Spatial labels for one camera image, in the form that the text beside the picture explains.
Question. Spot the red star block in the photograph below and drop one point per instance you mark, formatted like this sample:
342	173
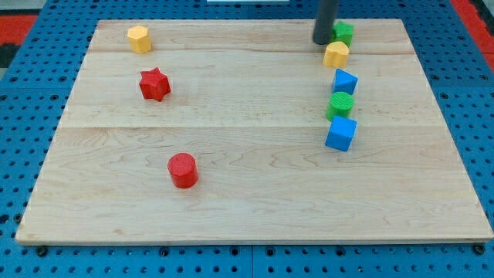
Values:
154	84

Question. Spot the blue triangle block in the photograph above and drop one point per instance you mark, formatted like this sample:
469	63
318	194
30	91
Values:
344	82

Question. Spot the wooden board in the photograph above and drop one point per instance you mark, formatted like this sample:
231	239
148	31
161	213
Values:
248	101

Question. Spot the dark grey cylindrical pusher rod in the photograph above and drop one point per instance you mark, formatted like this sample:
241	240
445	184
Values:
325	16

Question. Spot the green cylinder block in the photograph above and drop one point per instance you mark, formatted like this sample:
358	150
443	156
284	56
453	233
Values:
340	104

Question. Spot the yellow hexagon block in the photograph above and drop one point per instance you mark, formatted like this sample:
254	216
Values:
139	39

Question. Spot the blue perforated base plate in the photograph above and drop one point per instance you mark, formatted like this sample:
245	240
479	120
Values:
37	84

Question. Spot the red cylinder block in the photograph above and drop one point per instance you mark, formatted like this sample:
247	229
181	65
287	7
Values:
183	170

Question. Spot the blue cube block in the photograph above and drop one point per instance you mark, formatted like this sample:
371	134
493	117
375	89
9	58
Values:
341	133

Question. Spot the green star block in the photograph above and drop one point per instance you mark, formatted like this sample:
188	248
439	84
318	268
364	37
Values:
343	32

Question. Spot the yellow heart block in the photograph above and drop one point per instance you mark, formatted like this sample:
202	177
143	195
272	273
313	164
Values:
336	55

